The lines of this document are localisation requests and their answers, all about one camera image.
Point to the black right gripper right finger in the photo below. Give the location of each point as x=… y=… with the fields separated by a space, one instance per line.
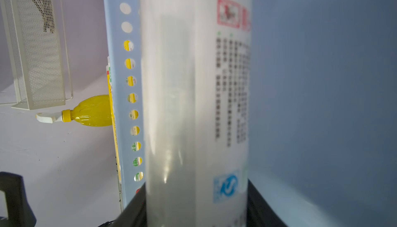
x=259 y=212

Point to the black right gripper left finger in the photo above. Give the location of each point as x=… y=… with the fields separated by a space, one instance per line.
x=134 y=214

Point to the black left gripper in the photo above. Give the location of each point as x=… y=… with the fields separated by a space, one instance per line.
x=19 y=211

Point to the clear wrap roll red label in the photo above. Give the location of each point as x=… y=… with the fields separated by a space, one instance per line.
x=196 y=58

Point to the yellow plastic wrap roll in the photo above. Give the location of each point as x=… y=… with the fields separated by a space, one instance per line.
x=114 y=127

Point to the blue plastic basket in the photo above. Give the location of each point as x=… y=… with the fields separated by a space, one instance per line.
x=122 y=19

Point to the yellow spray bottle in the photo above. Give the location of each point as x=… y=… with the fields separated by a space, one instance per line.
x=94 y=112

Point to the white mesh lower shelf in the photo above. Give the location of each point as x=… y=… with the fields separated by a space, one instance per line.
x=39 y=60

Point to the brown twigs in shelf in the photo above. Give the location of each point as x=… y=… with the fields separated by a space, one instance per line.
x=46 y=9

